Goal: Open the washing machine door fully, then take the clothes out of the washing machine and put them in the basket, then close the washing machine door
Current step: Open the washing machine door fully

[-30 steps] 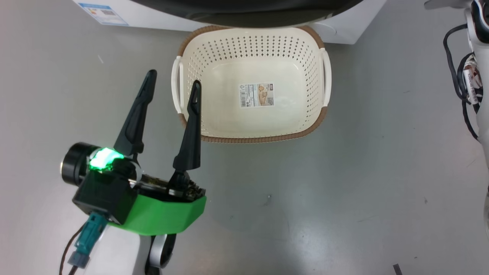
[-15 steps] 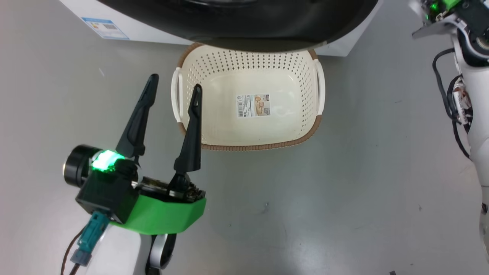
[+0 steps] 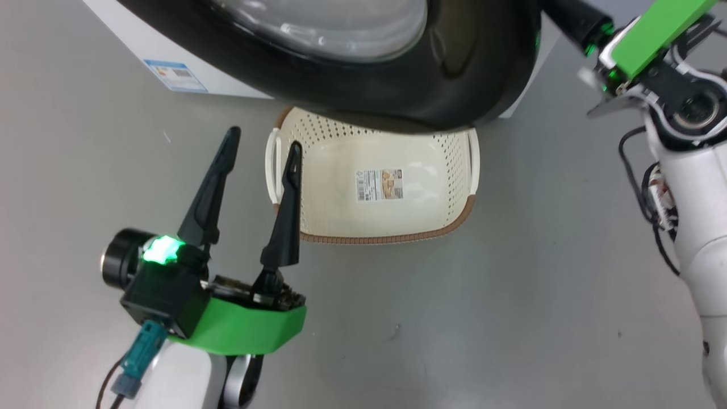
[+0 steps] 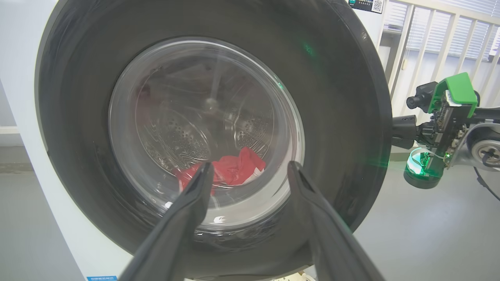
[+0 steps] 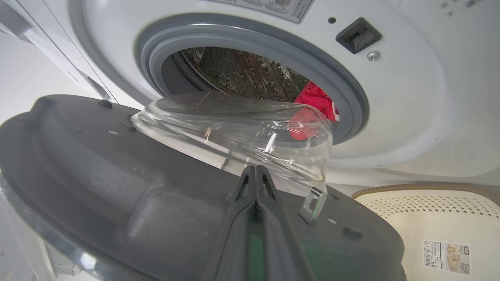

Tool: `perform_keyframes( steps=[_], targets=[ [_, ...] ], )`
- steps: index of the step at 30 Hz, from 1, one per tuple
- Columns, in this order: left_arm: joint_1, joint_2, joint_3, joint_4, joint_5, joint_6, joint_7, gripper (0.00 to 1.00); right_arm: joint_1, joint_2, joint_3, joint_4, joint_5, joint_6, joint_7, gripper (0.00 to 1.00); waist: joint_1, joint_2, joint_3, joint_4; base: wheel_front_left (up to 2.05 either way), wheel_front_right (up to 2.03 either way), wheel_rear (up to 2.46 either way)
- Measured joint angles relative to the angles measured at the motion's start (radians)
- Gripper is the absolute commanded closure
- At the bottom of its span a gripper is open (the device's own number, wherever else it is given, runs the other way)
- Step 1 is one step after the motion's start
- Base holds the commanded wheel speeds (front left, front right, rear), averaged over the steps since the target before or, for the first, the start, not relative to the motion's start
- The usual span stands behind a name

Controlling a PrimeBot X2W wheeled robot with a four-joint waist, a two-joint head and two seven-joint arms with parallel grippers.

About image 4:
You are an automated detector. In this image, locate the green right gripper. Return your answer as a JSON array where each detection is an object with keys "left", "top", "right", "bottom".
[{"left": 392, "top": 72, "right": 480, "bottom": 190}]

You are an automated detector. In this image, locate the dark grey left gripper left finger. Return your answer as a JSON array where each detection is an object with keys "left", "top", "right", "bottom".
[{"left": 119, "top": 162, "right": 214, "bottom": 281}]

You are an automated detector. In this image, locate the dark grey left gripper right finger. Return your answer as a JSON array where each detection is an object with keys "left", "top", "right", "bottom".
[{"left": 287, "top": 161, "right": 385, "bottom": 281}]

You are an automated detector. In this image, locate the red garment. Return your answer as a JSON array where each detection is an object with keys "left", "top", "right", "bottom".
[{"left": 176, "top": 147, "right": 266, "bottom": 194}]

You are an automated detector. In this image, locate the dark grey glass washer door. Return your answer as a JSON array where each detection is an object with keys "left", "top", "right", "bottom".
[{"left": 34, "top": 0, "right": 393, "bottom": 279}]

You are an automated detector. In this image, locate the white washing machine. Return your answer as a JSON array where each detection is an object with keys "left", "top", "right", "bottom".
[{"left": 0, "top": 0, "right": 391, "bottom": 281}]

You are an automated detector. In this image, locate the perforated steel washer drum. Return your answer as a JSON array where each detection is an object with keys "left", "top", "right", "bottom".
[{"left": 135, "top": 59, "right": 276, "bottom": 176}]

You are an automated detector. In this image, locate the dark QR code sticker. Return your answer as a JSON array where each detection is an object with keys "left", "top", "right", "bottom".
[{"left": 348, "top": 0, "right": 384, "bottom": 14}]

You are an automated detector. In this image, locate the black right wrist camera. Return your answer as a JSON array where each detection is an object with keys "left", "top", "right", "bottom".
[{"left": 406, "top": 81, "right": 439, "bottom": 114}]

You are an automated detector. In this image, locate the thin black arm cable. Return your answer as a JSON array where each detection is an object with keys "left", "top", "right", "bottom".
[{"left": 473, "top": 166, "right": 500, "bottom": 201}]

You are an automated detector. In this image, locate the white window frame with blinds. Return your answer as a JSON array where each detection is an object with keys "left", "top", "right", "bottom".
[{"left": 377, "top": 0, "right": 500, "bottom": 117}]

